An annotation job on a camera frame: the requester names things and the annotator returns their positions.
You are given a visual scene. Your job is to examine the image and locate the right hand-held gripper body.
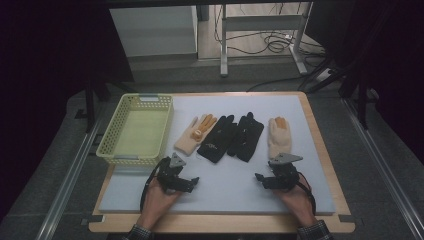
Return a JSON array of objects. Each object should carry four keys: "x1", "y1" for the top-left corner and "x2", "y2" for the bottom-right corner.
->
[{"x1": 266, "y1": 152, "x2": 304, "y2": 193}]

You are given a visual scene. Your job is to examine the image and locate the grey metal desk frame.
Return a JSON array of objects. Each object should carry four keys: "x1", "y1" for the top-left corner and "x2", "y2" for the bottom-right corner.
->
[{"x1": 219, "y1": 2, "x2": 314, "y2": 78}]

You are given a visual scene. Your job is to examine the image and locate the white power strip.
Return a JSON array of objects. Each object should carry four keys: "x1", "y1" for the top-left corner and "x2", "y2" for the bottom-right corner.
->
[{"x1": 314, "y1": 67, "x2": 334, "y2": 83}]

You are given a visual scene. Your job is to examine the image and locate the cream glove with round ornament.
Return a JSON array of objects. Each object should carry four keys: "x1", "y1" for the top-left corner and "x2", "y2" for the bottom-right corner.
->
[{"x1": 173, "y1": 113, "x2": 218, "y2": 157}]

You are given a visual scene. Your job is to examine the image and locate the left hand-held gripper black cable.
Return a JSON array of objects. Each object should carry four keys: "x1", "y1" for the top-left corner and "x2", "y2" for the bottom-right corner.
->
[{"x1": 139, "y1": 157, "x2": 169, "y2": 213}]

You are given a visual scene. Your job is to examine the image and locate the plain black glove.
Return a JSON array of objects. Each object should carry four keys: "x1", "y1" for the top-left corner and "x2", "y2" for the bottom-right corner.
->
[{"x1": 227, "y1": 111, "x2": 265, "y2": 163}]

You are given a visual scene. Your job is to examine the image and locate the person's left hand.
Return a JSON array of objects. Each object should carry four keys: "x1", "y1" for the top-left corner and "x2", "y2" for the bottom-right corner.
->
[{"x1": 139, "y1": 178, "x2": 183, "y2": 230}]

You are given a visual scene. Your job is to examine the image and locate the black glove with pale print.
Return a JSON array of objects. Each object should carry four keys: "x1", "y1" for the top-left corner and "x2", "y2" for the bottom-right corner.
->
[{"x1": 196, "y1": 114, "x2": 238, "y2": 164}]

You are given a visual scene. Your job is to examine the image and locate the right hand-held gripper black cable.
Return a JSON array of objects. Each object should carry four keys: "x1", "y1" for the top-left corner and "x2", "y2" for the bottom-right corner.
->
[{"x1": 297, "y1": 171, "x2": 317, "y2": 216}]

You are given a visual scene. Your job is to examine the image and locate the black stand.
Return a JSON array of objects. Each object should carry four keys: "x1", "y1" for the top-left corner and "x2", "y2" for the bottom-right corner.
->
[
  {"x1": 83, "y1": 74, "x2": 136, "y2": 134},
  {"x1": 297, "y1": 56, "x2": 372, "y2": 131}
]

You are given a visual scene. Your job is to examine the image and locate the dark curtain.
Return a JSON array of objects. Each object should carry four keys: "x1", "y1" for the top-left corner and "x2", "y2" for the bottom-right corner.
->
[
  {"x1": 305, "y1": 0, "x2": 424, "y2": 164},
  {"x1": 0, "y1": 0, "x2": 135, "y2": 223}
]

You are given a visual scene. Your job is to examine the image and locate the white cabinet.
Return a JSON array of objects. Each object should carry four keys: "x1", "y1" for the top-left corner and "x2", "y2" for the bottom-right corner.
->
[{"x1": 109, "y1": 5, "x2": 199, "y2": 58}]

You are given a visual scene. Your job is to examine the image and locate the pale yellow plastic basket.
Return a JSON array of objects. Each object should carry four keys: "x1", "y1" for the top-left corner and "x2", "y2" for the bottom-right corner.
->
[{"x1": 95, "y1": 93, "x2": 175, "y2": 167}]

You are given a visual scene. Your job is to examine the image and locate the person's right hand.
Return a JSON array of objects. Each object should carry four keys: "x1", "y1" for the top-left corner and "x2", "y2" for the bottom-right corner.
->
[{"x1": 274, "y1": 175, "x2": 318, "y2": 228}]

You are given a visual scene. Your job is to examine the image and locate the aluminium rail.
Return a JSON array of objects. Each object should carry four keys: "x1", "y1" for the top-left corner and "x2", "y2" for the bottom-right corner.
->
[
  {"x1": 34, "y1": 113, "x2": 105, "y2": 240},
  {"x1": 341, "y1": 98, "x2": 424, "y2": 240}
]

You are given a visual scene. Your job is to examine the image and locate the tangled black floor cables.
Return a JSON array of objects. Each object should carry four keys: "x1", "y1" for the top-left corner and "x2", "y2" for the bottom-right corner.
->
[{"x1": 213, "y1": 3, "x2": 326, "y2": 57}]

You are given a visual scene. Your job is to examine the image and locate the hand-held gripper black cable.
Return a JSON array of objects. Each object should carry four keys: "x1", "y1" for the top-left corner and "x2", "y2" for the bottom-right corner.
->
[
  {"x1": 139, "y1": 157, "x2": 169, "y2": 213},
  {"x1": 297, "y1": 171, "x2": 317, "y2": 216}
]

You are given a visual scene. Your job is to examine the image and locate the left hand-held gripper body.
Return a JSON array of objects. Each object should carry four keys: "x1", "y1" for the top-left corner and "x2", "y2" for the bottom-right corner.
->
[{"x1": 156, "y1": 152, "x2": 188, "y2": 194}]

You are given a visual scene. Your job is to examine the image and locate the cream glove with orange fingers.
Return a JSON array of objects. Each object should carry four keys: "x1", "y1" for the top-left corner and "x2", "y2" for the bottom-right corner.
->
[{"x1": 267, "y1": 116, "x2": 293, "y2": 160}]

